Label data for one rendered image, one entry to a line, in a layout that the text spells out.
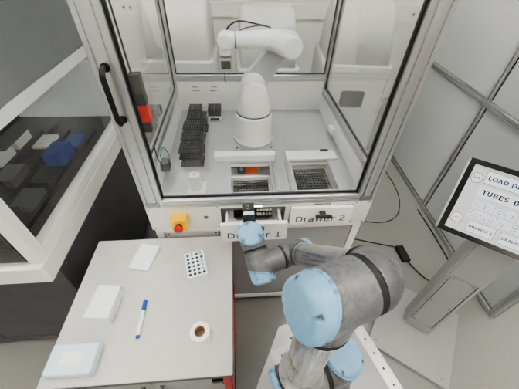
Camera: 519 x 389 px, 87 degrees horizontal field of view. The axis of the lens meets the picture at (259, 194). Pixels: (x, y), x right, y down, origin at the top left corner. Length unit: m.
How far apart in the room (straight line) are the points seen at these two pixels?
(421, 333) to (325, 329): 1.72
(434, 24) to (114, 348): 1.43
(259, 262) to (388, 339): 1.36
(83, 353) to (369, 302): 0.95
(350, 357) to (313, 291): 0.46
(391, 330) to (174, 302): 1.40
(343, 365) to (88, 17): 1.12
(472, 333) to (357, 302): 1.93
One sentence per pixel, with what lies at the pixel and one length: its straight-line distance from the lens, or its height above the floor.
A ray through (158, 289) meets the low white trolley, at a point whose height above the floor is 0.76.
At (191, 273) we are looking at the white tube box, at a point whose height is 0.80.
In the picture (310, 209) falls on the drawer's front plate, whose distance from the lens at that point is 1.27.
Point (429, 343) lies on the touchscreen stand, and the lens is 2.17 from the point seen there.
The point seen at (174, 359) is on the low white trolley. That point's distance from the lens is 1.13.
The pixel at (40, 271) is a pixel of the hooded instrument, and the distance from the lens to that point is 1.34.
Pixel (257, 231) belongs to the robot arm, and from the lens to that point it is 0.82.
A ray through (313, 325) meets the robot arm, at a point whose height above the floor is 1.39.
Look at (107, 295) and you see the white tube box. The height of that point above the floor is 0.81.
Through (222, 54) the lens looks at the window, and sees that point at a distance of 0.91.
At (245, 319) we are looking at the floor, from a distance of 1.97.
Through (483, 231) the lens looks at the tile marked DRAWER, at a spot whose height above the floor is 1.00.
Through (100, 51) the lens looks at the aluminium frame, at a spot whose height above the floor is 1.57.
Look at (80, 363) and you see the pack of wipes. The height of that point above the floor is 0.80.
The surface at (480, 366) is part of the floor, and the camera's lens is 2.32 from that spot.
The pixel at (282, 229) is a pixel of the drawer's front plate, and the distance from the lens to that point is 1.22.
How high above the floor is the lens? 1.82
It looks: 44 degrees down
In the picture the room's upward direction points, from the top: 2 degrees clockwise
